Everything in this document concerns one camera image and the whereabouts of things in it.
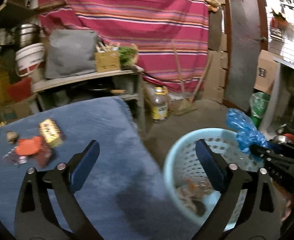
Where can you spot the yellow red cardboard box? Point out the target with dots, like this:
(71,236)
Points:
(51,133)

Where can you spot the steel pot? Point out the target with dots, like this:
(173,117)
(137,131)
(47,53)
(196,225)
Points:
(27,34)

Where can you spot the steel kettle with red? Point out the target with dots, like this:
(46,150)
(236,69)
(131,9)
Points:
(283,139)

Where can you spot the brown paper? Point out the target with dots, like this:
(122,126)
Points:
(12,137)

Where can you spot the cardboard box at right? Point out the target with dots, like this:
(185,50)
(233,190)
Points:
(266,71)

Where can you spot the purple plastic wrapper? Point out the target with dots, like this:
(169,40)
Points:
(15,159)

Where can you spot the green leafy vegetables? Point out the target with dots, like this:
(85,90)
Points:
(128,56)

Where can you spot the blue plastic bag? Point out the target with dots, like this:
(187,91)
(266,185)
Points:
(246,132)

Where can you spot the light blue plastic basket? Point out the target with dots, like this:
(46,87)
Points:
(181,163)

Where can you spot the grey cushion bag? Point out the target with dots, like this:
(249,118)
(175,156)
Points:
(71,53)

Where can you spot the dark red sponge pad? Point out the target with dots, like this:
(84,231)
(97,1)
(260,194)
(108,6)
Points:
(45,154)

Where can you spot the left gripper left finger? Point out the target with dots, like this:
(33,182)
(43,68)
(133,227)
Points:
(34,215)

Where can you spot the pink striped curtain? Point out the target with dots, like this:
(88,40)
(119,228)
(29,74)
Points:
(171,35)

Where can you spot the blue quilted table cloth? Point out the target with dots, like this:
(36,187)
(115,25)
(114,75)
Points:
(100,182)

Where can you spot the low wooden side table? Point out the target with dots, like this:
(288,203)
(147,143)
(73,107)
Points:
(125,84)

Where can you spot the white plastic bucket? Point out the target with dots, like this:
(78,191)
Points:
(29,58)

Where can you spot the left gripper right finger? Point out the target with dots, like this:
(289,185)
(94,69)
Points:
(259,217)

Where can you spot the oil bottle on floor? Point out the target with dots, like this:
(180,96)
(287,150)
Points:
(159,104)

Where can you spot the green plastic bag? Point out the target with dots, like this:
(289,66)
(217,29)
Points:
(258,105)

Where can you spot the red plastic basket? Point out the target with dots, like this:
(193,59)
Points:
(21,90)

